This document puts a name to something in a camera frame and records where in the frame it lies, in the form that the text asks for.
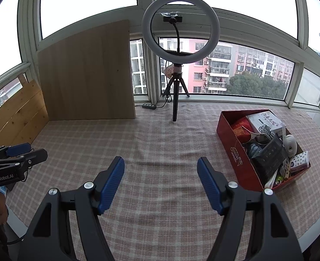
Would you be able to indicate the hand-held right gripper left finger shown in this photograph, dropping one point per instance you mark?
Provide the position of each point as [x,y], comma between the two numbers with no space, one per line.
[112,185]

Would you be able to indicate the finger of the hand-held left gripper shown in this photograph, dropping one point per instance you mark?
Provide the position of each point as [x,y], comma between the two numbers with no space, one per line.
[19,149]
[32,157]

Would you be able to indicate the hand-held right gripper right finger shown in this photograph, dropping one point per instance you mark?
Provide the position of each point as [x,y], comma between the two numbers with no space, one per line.
[210,185]

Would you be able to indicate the red cardboard box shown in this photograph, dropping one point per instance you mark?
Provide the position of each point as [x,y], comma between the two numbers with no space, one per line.
[236,155]

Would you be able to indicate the person's left hand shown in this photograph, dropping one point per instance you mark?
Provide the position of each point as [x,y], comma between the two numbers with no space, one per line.
[0,209]

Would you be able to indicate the pine plank panel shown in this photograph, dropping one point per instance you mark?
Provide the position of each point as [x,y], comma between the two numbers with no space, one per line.
[18,114]

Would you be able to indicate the white plastic shoehorn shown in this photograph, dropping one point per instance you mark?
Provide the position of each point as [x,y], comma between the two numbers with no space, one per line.
[270,182]

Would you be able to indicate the red fabric pouch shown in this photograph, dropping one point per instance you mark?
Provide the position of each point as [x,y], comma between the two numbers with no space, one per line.
[240,130]

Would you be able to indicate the pink plaid blanket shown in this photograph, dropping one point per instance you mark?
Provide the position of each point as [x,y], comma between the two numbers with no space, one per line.
[160,141]

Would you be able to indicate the black pouch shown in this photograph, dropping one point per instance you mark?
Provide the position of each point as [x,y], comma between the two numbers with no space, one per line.
[270,155]

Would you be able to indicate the black inline remote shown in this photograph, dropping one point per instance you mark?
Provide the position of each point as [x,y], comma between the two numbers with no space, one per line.
[149,106]

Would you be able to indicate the white printed box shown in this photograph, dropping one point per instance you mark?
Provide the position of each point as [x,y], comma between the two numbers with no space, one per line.
[268,119]

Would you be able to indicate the star patterned small box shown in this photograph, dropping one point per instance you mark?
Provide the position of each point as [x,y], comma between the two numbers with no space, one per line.
[300,161]

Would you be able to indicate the light oak board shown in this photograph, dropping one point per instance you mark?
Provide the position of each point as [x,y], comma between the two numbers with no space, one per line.
[86,78]

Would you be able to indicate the red printed paper tag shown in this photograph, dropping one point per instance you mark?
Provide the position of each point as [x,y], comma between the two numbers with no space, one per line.
[168,71]

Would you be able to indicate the black phone holder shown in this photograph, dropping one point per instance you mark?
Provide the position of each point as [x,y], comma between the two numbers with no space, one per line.
[172,19]

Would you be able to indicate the small white camera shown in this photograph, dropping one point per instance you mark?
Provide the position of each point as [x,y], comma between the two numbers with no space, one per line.
[289,144]

